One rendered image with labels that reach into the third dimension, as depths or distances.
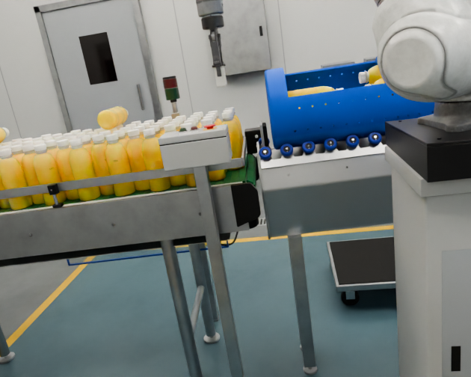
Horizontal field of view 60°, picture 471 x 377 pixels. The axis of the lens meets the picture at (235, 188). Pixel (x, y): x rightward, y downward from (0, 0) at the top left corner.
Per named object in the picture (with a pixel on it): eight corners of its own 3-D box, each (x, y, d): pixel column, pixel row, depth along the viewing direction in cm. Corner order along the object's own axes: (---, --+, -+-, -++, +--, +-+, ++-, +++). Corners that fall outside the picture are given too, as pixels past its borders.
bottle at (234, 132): (239, 170, 149) (232, 119, 144) (223, 170, 153) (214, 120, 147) (247, 164, 155) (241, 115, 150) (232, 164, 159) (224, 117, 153)
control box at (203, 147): (230, 162, 120) (225, 128, 117) (164, 171, 122) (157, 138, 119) (232, 155, 130) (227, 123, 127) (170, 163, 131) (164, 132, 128)
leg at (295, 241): (318, 374, 170) (303, 236, 152) (304, 375, 171) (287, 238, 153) (316, 364, 176) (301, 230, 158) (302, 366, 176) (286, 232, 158)
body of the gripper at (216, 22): (221, 13, 134) (226, 43, 137) (223, 16, 142) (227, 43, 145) (199, 16, 135) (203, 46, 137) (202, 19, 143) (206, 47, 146)
